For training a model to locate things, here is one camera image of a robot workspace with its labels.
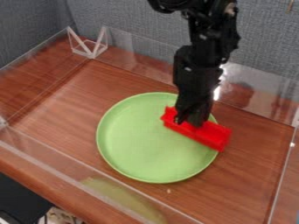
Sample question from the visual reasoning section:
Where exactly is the clear acrylic enclosure wall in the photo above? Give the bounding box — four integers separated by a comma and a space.
0, 28, 299, 224

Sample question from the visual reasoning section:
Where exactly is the clear acrylic corner bracket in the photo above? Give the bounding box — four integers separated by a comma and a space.
66, 26, 108, 60

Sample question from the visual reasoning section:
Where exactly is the red plastic carrot block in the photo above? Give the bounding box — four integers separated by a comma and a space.
160, 107, 230, 152

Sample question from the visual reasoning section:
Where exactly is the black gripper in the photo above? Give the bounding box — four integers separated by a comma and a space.
172, 45, 221, 127

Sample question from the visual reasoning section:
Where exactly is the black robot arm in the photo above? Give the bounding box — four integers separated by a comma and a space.
146, 0, 240, 127

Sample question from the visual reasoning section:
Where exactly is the light green round plate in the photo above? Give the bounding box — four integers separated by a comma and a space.
96, 92, 218, 184

